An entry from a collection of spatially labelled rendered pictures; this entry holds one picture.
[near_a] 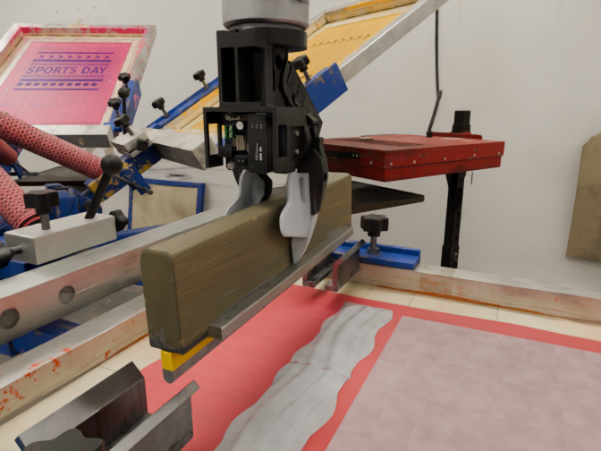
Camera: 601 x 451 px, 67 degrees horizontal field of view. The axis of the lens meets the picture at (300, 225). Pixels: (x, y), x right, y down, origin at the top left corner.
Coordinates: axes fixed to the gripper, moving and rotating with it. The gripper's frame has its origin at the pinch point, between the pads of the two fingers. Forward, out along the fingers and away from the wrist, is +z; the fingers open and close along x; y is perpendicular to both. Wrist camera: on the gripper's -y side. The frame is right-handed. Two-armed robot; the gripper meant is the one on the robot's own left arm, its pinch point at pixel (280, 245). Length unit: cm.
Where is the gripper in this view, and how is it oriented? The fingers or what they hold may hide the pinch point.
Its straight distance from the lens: 47.1
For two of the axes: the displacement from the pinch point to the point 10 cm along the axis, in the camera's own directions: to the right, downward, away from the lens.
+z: 0.0, 9.7, 2.5
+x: 9.0, 1.1, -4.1
